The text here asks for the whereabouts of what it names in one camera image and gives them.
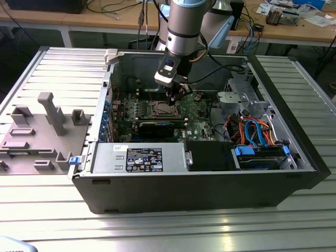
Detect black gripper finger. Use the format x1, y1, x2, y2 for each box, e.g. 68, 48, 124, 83
175, 83, 194, 102
165, 85, 177, 107

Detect square silver CPU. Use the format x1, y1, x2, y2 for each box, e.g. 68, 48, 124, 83
157, 104, 176, 114

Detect black RAM stick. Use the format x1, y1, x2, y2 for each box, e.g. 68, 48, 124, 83
138, 117, 186, 129

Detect green motherboard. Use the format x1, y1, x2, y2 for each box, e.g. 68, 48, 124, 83
111, 90, 219, 144

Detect black graphics card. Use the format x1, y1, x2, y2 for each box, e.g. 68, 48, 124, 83
138, 120, 175, 139

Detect silver metal drive cage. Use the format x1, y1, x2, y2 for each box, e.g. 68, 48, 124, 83
216, 64, 274, 119

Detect black plastic fan shroud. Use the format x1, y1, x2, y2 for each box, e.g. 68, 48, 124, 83
185, 141, 237, 172

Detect beige case latch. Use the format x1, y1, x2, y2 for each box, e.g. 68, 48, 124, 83
104, 49, 119, 66

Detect tall black box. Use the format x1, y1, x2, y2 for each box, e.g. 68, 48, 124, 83
232, 0, 245, 31

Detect grey power supply unit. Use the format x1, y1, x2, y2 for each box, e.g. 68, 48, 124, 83
90, 143, 190, 174

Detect long wooden desk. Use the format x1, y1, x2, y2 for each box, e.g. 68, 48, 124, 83
0, 0, 336, 44

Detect black open PC case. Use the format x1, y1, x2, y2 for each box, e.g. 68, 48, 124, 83
67, 48, 332, 215

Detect printed white paper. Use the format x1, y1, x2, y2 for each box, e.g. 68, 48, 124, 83
256, 3, 271, 16

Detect copper finned heat sink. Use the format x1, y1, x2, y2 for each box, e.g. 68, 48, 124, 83
265, 7, 283, 26

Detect hard disk in blue carrier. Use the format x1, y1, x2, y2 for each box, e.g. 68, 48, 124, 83
232, 145, 290, 171

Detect grey metal drive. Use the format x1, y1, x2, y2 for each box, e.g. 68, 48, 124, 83
280, 9, 300, 26

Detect grey plastic parts rack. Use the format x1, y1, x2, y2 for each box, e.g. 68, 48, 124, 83
0, 91, 93, 176

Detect white paper sheet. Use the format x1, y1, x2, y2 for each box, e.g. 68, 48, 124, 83
307, 14, 336, 27

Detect blue cardboard box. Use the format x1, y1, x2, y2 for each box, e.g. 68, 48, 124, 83
292, 0, 326, 8

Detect wide black box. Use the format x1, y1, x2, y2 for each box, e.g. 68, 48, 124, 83
5, 0, 83, 14

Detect white rounded device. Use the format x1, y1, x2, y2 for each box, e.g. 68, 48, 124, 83
0, 236, 36, 252

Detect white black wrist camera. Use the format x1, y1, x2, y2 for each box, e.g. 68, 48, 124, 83
153, 55, 182, 88

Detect thick black camera cable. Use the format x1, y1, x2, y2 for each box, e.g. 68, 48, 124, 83
181, 64, 247, 85

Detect red wire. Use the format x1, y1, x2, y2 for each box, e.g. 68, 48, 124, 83
226, 117, 246, 143

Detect blue flat wire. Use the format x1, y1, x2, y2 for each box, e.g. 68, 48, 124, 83
243, 118, 266, 148

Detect orange wire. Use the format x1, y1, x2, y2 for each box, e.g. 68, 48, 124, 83
258, 120, 277, 147

